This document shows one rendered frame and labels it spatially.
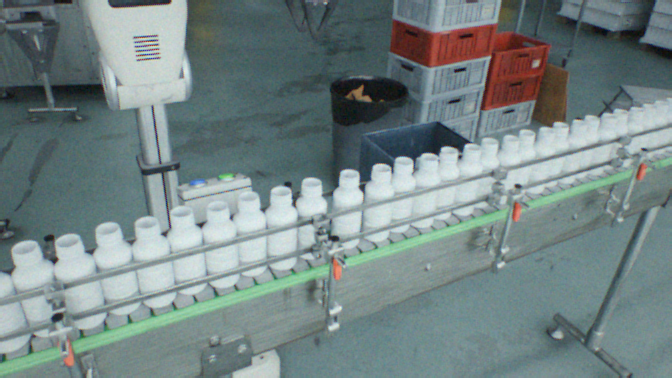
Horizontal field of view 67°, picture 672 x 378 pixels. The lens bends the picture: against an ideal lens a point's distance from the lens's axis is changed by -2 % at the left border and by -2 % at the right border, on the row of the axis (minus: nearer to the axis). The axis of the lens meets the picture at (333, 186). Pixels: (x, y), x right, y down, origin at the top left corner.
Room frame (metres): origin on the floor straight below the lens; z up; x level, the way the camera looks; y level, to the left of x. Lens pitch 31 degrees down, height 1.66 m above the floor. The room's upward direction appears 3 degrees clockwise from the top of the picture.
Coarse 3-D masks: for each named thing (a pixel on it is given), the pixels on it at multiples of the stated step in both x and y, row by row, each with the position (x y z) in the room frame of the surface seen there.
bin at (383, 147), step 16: (400, 128) 1.58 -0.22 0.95; (416, 128) 1.61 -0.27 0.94; (432, 128) 1.65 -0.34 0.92; (448, 128) 1.60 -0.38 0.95; (368, 144) 1.46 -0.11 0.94; (384, 144) 1.55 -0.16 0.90; (400, 144) 1.58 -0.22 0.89; (416, 144) 1.62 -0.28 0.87; (432, 144) 1.65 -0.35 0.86; (448, 144) 1.58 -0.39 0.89; (464, 144) 1.52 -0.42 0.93; (368, 160) 1.46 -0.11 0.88; (384, 160) 1.38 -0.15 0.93; (368, 176) 1.45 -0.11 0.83
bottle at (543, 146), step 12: (540, 132) 1.13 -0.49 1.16; (552, 132) 1.13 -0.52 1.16; (540, 144) 1.12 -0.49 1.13; (552, 144) 1.12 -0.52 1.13; (540, 156) 1.10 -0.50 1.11; (540, 168) 1.10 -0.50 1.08; (528, 180) 1.11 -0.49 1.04; (540, 180) 1.10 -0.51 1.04; (528, 192) 1.11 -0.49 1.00; (540, 192) 1.11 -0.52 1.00
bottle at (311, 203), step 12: (312, 180) 0.84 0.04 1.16; (312, 192) 0.81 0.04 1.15; (300, 204) 0.81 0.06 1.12; (312, 204) 0.80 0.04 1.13; (324, 204) 0.82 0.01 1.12; (300, 216) 0.80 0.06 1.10; (300, 228) 0.80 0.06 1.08; (312, 228) 0.80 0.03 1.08; (300, 240) 0.80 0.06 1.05; (312, 240) 0.80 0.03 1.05
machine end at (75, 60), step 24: (72, 0) 3.93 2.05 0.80; (72, 24) 3.96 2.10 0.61; (0, 48) 3.84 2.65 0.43; (72, 48) 3.95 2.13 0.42; (96, 48) 3.99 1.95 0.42; (0, 72) 3.83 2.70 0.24; (24, 72) 3.87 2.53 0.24; (48, 72) 3.90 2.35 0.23; (72, 72) 3.94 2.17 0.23; (96, 72) 3.98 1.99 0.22; (0, 96) 3.87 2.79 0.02
